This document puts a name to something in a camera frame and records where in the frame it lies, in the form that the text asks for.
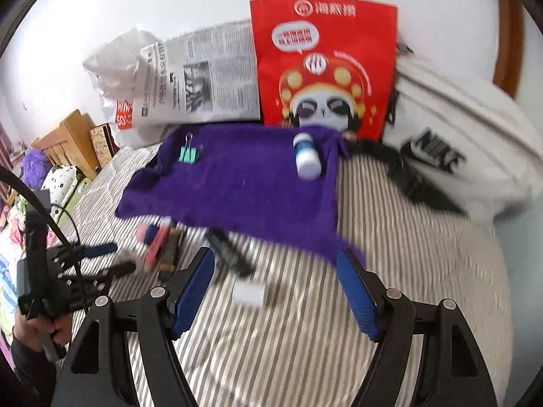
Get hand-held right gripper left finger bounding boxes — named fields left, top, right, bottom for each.
left=51, top=246, right=217, bottom=407

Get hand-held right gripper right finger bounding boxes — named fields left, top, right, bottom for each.
left=336, top=248, right=499, bottom=407

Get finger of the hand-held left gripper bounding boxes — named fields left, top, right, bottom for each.
left=63, top=243, right=119, bottom=260
left=63, top=261, right=137, bottom=294

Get dark box gold print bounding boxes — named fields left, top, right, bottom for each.
left=157, top=227, right=187, bottom=283

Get pink tube white caps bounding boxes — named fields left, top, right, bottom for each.
left=144, top=216, right=174, bottom=266

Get slim black box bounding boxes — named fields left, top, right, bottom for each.
left=205, top=228, right=255, bottom=278

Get white paper roll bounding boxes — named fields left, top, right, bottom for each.
left=232, top=280, right=267, bottom=308

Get person's left forearm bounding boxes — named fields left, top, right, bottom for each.
left=6, top=335, right=64, bottom=395

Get person's left hand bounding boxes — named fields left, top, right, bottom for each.
left=13, top=311, right=74, bottom=348

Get floral printed blanket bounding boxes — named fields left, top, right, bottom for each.
left=0, top=203, right=26, bottom=340

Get small pink blue object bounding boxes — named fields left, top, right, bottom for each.
left=136, top=224, right=160, bottom=244

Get panda print pillow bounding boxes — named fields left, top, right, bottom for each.
left=40, top=164, right=92, bottom=208

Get purple plush toy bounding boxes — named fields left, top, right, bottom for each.
left=21, top=149, right=52, bottom=191

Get patterned brown box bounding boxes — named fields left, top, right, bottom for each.
left=89, top=124, right=121, bottom=169

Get wooden headboard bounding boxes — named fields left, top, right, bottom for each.
left=32, top=109, right=102, bottom=179

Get purple towel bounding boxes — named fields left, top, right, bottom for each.
left=115, top=124, right=368, bottom=270

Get green binder clip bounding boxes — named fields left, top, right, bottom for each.
left=178, top=133, right=204, bottom=165

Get white bottle blue label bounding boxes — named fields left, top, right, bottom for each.
left=293, top=132, right=322, bottom=179

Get white plastic bag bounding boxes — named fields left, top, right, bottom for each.
left=82, top=27, right=170, bottom=149

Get red paper bag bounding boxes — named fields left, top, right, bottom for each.
left=249, top=0, right=399, bottom=141

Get newspaper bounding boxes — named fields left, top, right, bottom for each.
left=132, top=19, right=261, bottom=128

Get white tote bag black logo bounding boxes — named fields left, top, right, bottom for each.
left=350, top=42, right=543, bottom=223

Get black cable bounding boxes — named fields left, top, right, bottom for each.
left=0, top=166, right=86, bottom=289

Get brown wooden door frame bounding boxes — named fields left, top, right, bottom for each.
left=492, top=0, right=523, bottom=99

